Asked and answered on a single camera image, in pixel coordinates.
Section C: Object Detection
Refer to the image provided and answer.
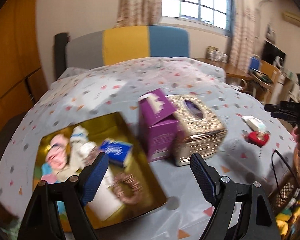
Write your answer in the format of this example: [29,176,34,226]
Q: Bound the beige sock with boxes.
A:
[52,166,81,182]

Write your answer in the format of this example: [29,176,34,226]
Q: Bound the white sponge block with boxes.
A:
[87,168,123,221]

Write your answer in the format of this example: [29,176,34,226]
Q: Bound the mauve satin scrunchie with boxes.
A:
[112,173,142,205]

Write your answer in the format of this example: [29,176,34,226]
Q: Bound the blue tissue packet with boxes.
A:
[99,138,133,167]

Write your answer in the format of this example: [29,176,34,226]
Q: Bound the pink towel blue band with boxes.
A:
[45,134,69,171]

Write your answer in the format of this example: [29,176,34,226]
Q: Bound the wet wipes packet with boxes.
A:
[242,115,267,133]

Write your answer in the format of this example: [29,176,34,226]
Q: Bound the red knitted doll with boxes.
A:
[247,131,270,147]

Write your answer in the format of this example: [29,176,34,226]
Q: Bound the gold metal tray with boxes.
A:
[34,112,167,232]

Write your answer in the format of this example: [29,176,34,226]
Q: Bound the ornate gold tissue box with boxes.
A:
[167,94,228,166]

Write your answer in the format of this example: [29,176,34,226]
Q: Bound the patterned plastic tablecloth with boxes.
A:
[0,56,299,240]

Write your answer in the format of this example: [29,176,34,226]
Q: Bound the white fan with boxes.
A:
[273,56,284,70]

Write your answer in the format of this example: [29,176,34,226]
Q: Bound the black television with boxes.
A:
[261,41,286,65]

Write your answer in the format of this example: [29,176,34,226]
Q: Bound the blue folding chair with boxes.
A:
[249,54,261,72]

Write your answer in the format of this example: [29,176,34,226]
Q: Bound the purple cardboard tissue box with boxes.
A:
[138,89,179,162]

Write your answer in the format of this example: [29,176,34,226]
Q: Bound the rattan chair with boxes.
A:
[269,175,300,216]

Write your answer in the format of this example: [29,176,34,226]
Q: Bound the wooden side table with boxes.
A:
[194,57,252,81]

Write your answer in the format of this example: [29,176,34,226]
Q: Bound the right beige curtain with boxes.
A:
[229,0,256,73]

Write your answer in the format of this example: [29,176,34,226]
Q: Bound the beige curtain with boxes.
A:
[229,0,256,73]
[115,0,162,28]

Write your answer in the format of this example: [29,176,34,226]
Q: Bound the jars on side table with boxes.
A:
[205,46,228,63]

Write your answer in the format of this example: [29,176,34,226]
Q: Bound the barred window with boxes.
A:
[161,0,232,36]

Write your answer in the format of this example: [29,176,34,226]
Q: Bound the left beige curtain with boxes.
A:
[115,0,162,28]

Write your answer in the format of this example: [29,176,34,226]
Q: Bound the wall air conditioner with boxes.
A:
[282,11,300,28]

